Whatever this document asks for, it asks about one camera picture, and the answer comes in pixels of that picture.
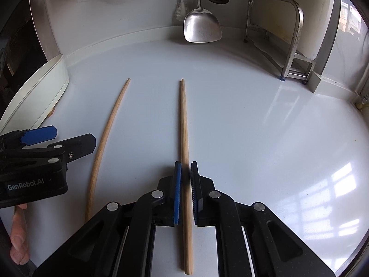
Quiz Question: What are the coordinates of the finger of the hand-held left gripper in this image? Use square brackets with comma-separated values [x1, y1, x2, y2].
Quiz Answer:
[0, 133, 96, 169]
[0, 125, 57, 151]

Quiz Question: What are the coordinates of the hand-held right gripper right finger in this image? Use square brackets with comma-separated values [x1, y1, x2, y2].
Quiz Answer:
[190, 162, 336, 277]

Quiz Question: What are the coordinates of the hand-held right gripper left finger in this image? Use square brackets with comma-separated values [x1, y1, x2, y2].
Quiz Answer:
[33, 162, 183, 277]

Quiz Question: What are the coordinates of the long bamboo chopstick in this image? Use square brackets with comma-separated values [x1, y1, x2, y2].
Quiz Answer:
[179, 78, 194, 275]
[84, 78, 131, 224]

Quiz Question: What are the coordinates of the white round basin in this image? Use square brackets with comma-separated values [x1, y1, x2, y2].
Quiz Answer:
[0, 53, 70, 132]

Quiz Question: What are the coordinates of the person's left hand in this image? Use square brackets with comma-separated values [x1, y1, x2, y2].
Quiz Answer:
[9, 203, 31, 264]

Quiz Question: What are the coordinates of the steel spatula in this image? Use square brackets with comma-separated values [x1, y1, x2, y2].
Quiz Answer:
[183, 0, 222, 43]

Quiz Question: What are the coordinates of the steel tube rack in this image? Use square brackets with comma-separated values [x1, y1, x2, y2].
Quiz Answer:
[244, 0, 316, 85]

